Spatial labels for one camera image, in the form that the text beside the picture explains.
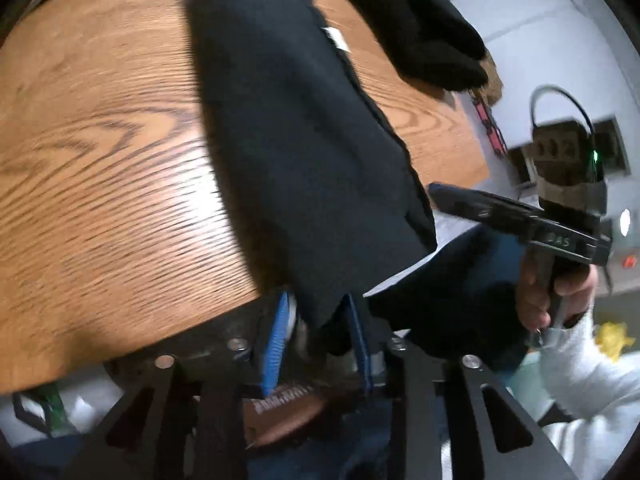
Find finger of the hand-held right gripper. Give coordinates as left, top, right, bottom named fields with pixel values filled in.
left=429, top=182, right=538, bottom=241

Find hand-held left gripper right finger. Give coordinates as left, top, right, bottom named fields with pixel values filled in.
left=345, top=292, right=578, bottom=480

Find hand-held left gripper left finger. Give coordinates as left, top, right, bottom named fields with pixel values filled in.
left=60, top=290, right=296, bottom=480

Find black shirt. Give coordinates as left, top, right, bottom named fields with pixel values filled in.
left=182, top=0, right=438, bottom=328

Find person's right forearm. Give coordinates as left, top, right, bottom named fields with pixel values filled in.
left=537, top=300, right=640, bottom=480

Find person's right hand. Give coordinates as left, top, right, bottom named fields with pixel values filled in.
left=515, top=259, right=599, bottom=332

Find brown leather belt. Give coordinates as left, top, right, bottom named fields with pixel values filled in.
left=242, top=382, right=346, bottom=448

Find person's blue jeans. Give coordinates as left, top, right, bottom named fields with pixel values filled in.
left=245, top=222, right=531, bottom=480

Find yellow plush toy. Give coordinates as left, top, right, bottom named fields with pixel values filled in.
left=595, top=322, right=636, bottom=361

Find black fleece jacket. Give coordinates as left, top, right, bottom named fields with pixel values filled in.
left=320, top=0, right=488, bottom=92

